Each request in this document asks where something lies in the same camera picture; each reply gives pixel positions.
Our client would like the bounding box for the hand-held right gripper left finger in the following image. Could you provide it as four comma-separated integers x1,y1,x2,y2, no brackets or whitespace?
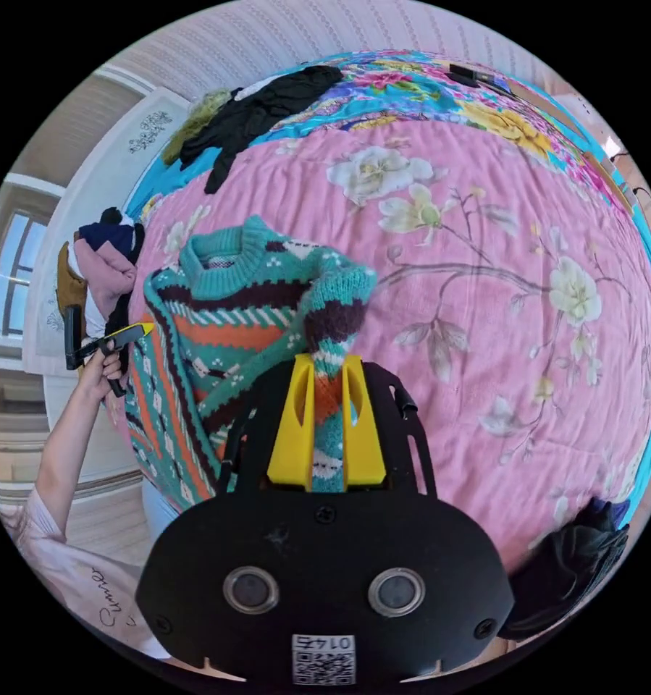
266,353,317,485

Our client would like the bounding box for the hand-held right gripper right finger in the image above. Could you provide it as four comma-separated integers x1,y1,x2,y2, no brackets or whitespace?
341,356,387,485

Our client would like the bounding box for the green patchwork long sleeve sweater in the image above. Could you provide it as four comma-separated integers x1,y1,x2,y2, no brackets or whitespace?
122,214,380,514

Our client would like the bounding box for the person's left forearm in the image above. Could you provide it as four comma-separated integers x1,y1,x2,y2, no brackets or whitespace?
33,379,106,539

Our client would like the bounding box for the person's left hand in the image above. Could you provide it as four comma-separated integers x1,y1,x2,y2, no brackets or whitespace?
77,339,125,404

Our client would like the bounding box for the pile of clothes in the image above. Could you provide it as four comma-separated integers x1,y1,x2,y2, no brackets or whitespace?
161,64,343,195
56,207,148,351

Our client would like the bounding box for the window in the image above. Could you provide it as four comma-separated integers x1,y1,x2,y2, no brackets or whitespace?
0,208,50,339

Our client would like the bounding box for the bed with pink floral quilt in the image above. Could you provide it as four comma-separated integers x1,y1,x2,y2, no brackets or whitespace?
107,49,651,579

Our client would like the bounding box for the black garment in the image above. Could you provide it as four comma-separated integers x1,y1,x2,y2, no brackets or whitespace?
497,497,631,643

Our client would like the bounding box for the black flat device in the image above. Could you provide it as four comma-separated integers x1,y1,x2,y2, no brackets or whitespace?
448,63,495,89

